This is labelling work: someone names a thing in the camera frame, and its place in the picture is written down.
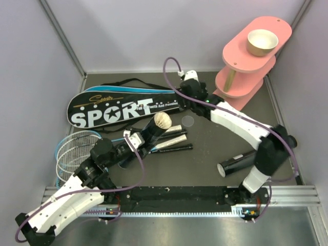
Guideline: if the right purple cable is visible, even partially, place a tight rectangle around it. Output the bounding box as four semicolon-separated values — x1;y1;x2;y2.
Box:
163;56;299;182

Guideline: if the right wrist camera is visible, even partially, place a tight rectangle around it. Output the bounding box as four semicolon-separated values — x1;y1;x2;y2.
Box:
177;70;199;81

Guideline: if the blue badminton racket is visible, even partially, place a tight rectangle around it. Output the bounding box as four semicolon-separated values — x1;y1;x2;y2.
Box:
55;125;183;188

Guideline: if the purple cable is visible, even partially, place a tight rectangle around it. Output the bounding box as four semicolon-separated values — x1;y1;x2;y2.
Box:
163;56;299;182
14;135;146;243

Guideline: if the pink three-tier shelf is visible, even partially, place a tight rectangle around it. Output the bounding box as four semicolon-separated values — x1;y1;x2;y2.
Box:
214;16;292;111

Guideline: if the gold white bowl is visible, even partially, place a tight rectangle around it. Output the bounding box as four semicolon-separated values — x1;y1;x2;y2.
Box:
247;29;279;57

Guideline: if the black shuttlecock tube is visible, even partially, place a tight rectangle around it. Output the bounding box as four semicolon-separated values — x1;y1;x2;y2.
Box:
217;135;298;178
118;112;172;170

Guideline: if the black sport racket bag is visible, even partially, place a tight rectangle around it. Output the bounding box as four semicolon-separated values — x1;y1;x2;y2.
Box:
66;78;182;129

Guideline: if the clear plastic tube lid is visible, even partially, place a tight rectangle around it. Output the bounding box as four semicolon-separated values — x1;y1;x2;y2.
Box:
181;115;195;127

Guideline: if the black grip badminton racket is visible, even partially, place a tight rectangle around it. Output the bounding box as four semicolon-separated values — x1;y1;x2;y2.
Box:
150;143;193;153

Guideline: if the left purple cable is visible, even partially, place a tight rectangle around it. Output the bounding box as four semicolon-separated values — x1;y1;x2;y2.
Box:
14;135;146;243

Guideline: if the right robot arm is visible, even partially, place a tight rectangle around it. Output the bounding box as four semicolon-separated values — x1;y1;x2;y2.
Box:
178;79;297;203

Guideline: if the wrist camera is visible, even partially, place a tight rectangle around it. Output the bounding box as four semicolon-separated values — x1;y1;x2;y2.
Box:
177;70;199;81
123;130;145;152

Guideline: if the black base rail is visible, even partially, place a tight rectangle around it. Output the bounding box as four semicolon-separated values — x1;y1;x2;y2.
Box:
91;187;269;218

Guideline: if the white shuttlecock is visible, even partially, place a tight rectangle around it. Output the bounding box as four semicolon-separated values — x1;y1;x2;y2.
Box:
154;112;172;130

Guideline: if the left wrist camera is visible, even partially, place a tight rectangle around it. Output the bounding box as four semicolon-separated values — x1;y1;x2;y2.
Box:
123;130;145;152

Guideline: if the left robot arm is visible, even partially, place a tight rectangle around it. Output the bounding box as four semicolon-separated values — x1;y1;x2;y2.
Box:
15;127;164;245

